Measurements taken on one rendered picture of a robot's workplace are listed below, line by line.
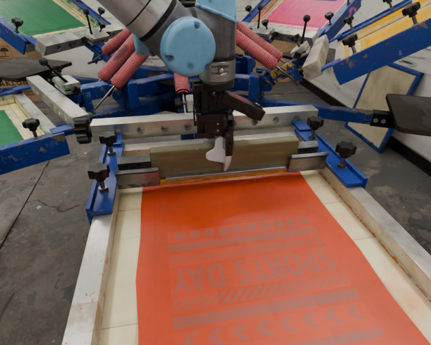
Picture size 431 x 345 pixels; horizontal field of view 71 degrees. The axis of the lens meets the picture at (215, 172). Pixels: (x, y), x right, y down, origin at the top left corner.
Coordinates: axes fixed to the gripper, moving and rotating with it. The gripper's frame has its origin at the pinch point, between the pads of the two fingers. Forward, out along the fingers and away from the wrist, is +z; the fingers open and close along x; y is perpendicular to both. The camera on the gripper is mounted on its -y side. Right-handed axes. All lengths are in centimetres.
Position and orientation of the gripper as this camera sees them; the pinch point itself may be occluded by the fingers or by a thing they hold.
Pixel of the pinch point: (226, 161)
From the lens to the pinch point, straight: 74.1
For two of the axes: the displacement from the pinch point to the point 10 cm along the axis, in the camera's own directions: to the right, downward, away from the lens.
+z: 0.1, 8.4, 5.5
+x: 1.7, 5.4, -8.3
